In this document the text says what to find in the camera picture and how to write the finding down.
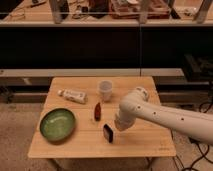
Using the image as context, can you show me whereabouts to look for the white ribbed gripper body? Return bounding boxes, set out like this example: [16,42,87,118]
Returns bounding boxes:
[114,115,134,131]

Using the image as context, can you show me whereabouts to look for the black eraser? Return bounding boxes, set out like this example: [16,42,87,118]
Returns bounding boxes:
[103,124,113,143]

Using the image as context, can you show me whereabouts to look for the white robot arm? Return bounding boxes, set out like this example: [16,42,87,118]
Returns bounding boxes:
[114,87,213,146]

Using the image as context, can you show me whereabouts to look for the small dark red bottle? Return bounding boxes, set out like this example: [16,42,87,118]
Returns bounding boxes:
[94,102,101,121]

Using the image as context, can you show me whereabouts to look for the clear plastic cup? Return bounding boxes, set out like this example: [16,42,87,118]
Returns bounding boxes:
[98,80,113,102]

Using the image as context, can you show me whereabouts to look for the wooden slatted table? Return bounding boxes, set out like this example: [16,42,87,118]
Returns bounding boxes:
[28,77,176,158]

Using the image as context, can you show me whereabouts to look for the white lying tube bottle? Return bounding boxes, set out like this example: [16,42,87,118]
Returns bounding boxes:
[58,89,87,104]

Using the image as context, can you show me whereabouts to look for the green ceramic bowl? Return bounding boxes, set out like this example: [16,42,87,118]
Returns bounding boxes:
[39,108,76,142]

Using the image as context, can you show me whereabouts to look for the red tray on shelf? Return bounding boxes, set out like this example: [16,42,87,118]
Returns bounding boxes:
[109,0,171,19]

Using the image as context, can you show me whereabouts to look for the long wooden shelf bench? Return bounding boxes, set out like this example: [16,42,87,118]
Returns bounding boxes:
[0,0,213,78]

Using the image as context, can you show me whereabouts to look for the black floor cable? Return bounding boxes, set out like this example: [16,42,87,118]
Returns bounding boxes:
[179,99,213,171]

